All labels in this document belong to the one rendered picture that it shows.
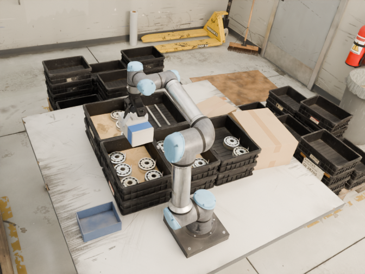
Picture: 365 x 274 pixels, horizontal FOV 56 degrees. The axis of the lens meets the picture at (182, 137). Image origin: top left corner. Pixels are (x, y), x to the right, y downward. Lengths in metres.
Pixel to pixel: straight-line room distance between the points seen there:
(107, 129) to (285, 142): 1.16
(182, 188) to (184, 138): 0.26
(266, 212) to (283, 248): 0.83
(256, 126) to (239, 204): 0.57
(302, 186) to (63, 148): 1.58
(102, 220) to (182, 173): 0.64
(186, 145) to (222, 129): 1.04
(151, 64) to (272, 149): 1.88
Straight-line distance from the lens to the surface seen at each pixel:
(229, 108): 2.57
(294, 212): 2.19
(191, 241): 1.84
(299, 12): 5.07
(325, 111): 3.63
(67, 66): 3.72
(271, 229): 2.06
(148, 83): 1.60
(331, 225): 3.24
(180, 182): 1.51
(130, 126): 1.82
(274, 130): 2.40
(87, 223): 1.94
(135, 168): 2.02
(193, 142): 1.39
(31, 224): 2.89
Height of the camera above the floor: 2.26
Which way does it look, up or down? 39 degrees down
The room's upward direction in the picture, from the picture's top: 8 degrees clockwise
